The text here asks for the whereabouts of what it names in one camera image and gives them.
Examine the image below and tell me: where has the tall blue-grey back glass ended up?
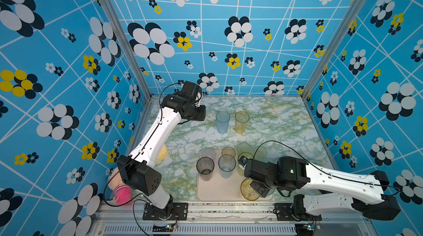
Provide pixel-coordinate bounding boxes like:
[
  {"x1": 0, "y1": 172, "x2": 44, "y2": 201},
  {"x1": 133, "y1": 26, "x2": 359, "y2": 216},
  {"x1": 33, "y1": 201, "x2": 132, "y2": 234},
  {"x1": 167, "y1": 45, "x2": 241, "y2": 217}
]
[{"x1": 215, "y1": 111, "x2": 231, "y2": 135}]

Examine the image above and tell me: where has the tall amber front glass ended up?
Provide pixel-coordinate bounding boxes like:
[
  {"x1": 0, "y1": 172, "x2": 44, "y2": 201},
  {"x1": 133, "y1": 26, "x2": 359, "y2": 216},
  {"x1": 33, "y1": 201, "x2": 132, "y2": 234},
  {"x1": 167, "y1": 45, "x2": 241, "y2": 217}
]
[{"x1": 240, "y1": 179, "x2": 261, "y2": 201}]

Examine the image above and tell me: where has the tall amber glass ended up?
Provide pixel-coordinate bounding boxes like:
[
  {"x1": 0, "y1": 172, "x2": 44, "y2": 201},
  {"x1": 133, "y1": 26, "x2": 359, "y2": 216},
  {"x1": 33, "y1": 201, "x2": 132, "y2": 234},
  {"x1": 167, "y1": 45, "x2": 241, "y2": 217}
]
[
  {"x1": 240, "y1": 179, "x2": 261, "y2": 201},
  {"x1": 235, "y1": 111, "x2": 250, "y2": 134}
]

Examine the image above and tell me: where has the tall green glass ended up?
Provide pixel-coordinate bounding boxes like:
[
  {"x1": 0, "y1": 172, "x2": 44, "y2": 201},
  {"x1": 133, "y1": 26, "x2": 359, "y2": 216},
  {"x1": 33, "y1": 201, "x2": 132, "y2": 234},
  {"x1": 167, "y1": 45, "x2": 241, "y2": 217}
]
[{"x1": 237, "y1": 152, "x2": 253, "y2": 176}]

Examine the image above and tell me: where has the short clear glass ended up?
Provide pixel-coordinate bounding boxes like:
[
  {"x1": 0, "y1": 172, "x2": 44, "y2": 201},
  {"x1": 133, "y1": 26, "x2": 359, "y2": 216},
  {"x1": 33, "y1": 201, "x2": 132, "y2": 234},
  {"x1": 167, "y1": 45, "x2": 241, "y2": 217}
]
[{"x1": 200, "y1": 148, "x2": 216, "y2": 160}]

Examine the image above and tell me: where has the tall amber back glass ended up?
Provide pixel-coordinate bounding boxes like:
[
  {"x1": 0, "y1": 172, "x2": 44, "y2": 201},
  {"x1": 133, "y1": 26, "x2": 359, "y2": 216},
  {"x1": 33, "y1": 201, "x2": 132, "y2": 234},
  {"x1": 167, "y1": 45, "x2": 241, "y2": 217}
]
[{"x1": 235, "y1": 111, "x2": 250, "y2": 134}]

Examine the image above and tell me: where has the short amber glass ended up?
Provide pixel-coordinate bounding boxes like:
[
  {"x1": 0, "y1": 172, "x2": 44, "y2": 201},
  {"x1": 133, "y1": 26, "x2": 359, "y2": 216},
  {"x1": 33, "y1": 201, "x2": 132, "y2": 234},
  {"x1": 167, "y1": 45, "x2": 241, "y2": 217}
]
[{"x1": 221, "y1": 147, "x2": 236, "y2": 157}]

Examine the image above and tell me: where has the tall light blue glass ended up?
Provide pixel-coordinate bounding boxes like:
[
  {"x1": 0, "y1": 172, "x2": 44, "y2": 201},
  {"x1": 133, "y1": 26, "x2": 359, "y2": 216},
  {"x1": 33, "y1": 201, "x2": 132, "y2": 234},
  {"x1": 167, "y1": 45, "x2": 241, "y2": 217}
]
[{"x1": 218, "y1": 154, "x2": 237, "y2": 179}]

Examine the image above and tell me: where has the tall dark grey glass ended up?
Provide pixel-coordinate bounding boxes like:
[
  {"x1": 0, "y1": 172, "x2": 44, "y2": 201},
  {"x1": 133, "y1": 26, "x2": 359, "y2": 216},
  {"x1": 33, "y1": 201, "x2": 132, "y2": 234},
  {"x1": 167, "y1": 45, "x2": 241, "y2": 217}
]
[{"x1": 196, "y1": 157, "x2": 215, "y2": 182}]

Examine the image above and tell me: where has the short light green glass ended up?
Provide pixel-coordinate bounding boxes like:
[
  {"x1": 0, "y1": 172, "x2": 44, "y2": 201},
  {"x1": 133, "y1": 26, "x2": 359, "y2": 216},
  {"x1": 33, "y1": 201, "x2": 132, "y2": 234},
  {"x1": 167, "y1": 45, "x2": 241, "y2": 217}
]
[{"x1": 237, "y1": 142, "x2": 253, "y2": 154}]

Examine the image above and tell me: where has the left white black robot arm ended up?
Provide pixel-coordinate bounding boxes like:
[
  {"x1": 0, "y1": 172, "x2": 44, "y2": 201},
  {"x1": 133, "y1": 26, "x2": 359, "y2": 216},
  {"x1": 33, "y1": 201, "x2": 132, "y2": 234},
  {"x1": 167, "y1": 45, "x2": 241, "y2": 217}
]
[{"x1": 117, "y1": 81, "x2": 206, "y2": 210}]

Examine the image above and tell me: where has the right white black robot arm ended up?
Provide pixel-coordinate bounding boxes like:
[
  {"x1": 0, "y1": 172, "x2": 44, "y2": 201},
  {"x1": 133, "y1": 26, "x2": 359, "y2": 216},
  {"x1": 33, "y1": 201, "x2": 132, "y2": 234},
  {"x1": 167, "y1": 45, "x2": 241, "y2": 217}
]
[{"x1": 239, "y1": 156, "x2": 401, "y2": 221}]

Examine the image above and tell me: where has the beige rectangular tray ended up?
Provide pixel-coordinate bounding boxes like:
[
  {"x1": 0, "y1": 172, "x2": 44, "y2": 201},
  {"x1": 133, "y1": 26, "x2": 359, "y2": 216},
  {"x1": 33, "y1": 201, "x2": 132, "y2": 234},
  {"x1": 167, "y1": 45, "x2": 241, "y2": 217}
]
[{"x1": 196, "y1": 149, "x2": 275, "y2": 202}]

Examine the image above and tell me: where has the yellow round sponge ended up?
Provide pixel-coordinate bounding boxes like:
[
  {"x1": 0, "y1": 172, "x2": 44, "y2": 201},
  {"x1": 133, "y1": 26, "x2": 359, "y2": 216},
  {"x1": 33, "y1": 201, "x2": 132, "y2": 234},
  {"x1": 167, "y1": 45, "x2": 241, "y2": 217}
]
[{"x1": 156, "y1": 145, "x2": 167, "y2": 163}]

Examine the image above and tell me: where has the pink plush doll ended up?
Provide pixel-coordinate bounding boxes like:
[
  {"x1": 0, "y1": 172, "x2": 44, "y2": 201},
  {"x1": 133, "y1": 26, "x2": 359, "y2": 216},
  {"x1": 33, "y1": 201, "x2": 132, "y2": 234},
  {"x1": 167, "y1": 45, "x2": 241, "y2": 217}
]
[{"x1": 108, "y1": 167, "x2": 132, "y2": 205}]

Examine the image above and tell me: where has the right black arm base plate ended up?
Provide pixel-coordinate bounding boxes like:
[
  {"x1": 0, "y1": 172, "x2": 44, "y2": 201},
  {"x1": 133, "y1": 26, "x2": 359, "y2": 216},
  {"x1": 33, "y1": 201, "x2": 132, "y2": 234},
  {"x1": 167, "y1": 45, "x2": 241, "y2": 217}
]
[{"x1": 273, "y1": 203, "x2": 322, "y2": 222}]

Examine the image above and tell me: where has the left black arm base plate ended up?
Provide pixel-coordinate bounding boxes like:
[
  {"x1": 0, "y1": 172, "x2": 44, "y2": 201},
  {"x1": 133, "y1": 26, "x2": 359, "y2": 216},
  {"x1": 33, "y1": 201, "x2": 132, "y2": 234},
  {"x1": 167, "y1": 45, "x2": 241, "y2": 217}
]
[{"x1": 143, "y1": 202, "x2": 188, "y2": 221}]

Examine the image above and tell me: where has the aluminium front rail frame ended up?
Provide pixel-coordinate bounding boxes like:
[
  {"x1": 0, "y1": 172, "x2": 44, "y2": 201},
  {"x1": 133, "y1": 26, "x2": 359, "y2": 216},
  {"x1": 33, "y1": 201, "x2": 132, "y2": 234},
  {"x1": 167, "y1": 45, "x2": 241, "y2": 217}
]
[{"x1": 89, "y1": 201, "x2": 377, "y2": 236}]

